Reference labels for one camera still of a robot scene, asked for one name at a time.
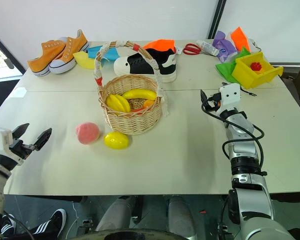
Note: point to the pink peach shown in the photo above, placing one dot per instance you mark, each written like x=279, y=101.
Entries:
x=87, y=133

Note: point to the red toy in bin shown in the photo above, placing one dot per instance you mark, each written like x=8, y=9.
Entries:
x=256, y=66

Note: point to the black striped person's shoe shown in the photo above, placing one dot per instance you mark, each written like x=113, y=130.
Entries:
x=47, y=225

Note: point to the yellow lemon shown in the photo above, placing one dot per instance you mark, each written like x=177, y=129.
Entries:
x=116, y=140

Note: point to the black window frame post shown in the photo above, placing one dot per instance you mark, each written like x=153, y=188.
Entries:
x=217, y=18

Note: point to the red scissors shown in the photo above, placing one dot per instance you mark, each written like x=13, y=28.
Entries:
x=192, y=49

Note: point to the yellow starfruit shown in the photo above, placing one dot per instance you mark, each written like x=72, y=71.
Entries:
x=118, y=103

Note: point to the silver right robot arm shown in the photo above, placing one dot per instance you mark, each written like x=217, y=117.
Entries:
x=247, y=175

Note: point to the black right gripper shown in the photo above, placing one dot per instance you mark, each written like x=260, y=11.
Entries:
x=212, y=103

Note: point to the clear plastic bottle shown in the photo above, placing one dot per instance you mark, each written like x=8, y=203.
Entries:
x=208, y=47

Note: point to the grey robot leg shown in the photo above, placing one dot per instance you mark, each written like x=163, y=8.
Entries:
x=181, y=217
x=116, y=215

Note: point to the orange cloth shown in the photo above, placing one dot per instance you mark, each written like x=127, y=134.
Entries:
x=158, y=44

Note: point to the orange fruit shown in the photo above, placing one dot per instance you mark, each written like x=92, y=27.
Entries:
x=148, y=103

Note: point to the orange canvas sneaker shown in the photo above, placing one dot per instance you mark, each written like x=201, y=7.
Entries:
x=43, y=58
x=70, y=53

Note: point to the dark door frame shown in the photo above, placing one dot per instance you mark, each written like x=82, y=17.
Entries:
x=7, y=53

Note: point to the purple plastic piece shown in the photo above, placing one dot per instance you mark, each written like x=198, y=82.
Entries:
x=223, y=47

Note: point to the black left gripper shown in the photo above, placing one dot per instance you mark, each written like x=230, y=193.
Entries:
x=20, y=147

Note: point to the yellow plastic bin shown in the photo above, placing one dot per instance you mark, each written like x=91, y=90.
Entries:
x=250, y=75

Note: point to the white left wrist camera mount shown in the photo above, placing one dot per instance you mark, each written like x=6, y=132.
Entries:
x=0, y=140

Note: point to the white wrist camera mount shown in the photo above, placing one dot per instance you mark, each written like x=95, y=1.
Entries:
x=230, y=96
x=0, y=140

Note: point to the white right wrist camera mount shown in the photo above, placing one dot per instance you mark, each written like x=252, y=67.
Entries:
x=230, y=96

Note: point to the black and white sneaker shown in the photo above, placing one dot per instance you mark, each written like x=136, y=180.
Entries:
x=145, y=66

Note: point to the yellow banana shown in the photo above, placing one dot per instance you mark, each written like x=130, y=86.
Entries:
x=140, y=94

